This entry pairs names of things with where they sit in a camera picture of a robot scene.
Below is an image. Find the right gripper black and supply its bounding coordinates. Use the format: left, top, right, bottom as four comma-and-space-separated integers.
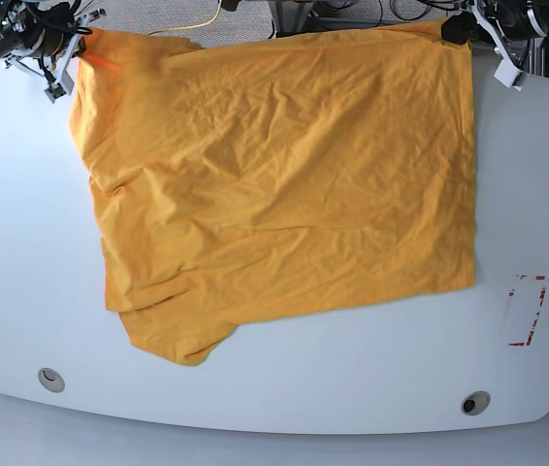
25, 4, 93, 58

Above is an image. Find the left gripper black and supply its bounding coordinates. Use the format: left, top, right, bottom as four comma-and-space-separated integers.
440, 0, 546, 46

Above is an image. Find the orange t-shirt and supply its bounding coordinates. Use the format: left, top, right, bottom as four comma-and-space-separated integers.
69, 21, 475, 366

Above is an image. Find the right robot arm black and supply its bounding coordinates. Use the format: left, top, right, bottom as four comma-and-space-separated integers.
0, 1, 92, 60

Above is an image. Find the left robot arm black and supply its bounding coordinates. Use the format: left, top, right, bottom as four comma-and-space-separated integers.
440, 0, 549, 46

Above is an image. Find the red tape rectangle marking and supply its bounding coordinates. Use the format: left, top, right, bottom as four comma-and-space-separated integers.
501, 275, 547, 348

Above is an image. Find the left table grommet hole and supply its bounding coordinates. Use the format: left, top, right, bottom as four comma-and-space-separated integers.
38, 368, 65, 393

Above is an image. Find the table grommet hole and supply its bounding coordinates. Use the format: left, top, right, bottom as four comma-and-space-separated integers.
461, 391, 491, 416
38, 368, 65, 393

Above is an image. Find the right table grommet hole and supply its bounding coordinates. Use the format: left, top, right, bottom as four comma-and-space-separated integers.
461, 391, 491, 416

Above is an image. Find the yellow cable on floor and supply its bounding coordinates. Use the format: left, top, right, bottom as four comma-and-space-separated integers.
147, 0, 221, 36

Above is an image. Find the aluminium frame rail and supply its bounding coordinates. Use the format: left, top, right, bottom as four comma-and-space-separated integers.
267, 0, 457, 39

